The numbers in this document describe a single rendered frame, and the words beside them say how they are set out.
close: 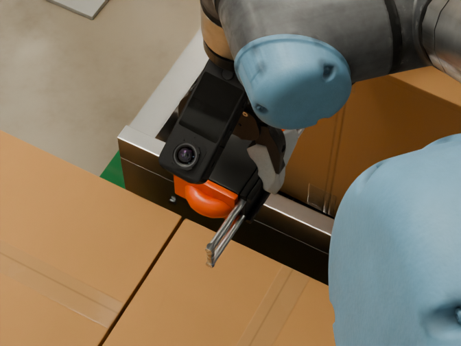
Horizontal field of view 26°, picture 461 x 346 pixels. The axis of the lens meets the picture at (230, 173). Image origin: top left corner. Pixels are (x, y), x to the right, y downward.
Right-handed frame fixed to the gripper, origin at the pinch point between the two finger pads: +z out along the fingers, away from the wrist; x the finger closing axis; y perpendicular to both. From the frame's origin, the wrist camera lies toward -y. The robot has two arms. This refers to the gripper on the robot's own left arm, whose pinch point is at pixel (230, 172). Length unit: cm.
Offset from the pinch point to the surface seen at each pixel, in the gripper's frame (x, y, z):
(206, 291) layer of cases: 9, 9, 54
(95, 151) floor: 65, 49, 108
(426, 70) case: -9.6, 33.2, 13.0
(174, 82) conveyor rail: 33, 38, 49
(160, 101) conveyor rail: 33, 33, 49
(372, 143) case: -5.7, 30.2, 28.7
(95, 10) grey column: 89, 84, 107
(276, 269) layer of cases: 2, 18, 54
